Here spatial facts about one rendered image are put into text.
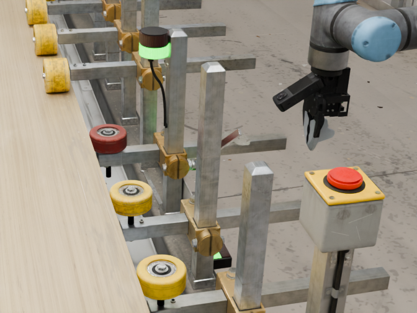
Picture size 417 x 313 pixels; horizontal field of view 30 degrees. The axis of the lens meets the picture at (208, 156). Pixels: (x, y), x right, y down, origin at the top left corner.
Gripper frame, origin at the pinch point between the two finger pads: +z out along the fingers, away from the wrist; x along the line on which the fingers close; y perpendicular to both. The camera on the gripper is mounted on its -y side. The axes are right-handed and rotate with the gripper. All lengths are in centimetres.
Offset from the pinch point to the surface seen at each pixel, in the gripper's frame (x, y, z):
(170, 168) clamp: -8.6, -35.5, -2.3
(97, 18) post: 94, -35, -2
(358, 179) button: -81, -33, -41
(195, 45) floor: 288, 55, 83
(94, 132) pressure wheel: 0, -50, -8
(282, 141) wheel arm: -1.6, -7.5, -2.4
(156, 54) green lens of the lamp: -7.1, -38.9, -27.7
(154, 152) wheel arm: -1.6, -37.6, -2.7
